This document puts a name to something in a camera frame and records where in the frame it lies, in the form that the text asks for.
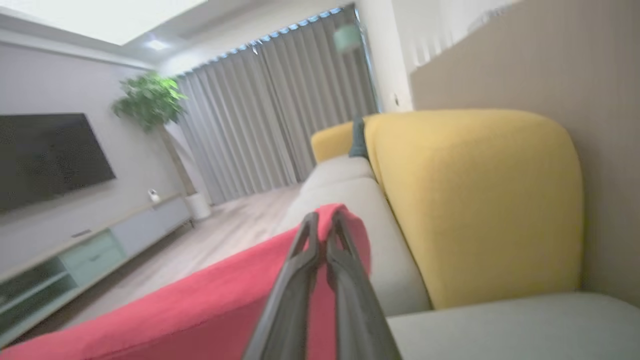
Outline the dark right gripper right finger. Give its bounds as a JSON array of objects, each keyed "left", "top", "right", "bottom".
[{"left": 325, "top": 210, "right": 404, "bottom": 360}]

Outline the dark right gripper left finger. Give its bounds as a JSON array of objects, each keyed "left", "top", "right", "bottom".
[{"left": 242, "top": 212, "right": 321, "bottom": 360}]

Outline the plain red garment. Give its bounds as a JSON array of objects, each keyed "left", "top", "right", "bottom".
[{"left": 0, "top": 202, "right": 374, "bottom": 360}]

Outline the light grey sofa seat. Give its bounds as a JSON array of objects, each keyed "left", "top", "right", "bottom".
[{"left": 272, "top": 155, "right": 432, "bottom": 317}]

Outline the white ribbed plant pot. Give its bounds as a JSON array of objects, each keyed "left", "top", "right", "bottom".
[{"left": 184, "top": 192, "right": 213, "bottom": 221}]

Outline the large yellow sofa back cushion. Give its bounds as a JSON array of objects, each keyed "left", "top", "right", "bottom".
[{"left": 363, "top": 108, "right": 585, "bottom": 310}]

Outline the teal throw cushion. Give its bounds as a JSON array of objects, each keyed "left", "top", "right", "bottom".
[{"left": 348, "top": 117, "right": 370, "bottom": 160}]

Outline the grey pleated curtain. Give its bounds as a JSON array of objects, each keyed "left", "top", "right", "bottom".
[{"left": 172, "top": 5, "right": 379, "bottom": 206}]

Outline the grey and green TV cabinet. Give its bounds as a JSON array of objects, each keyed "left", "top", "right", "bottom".
[{"left": 0, "top": 194, "right": 195, "bottom": 349}]

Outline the green potted tree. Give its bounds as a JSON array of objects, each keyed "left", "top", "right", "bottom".
[{"left": 110, "top": 71, "right": 199, "bottom": 197}]

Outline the green pendant lamp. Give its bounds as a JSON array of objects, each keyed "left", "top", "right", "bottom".
[{"left": 333, "top": 23, "right": 362, "bottom": 54}]

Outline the black wall television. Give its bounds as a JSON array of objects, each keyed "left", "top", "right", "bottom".
[{"left": 0, "top": 112, "right": 117, "bottom": 214}]

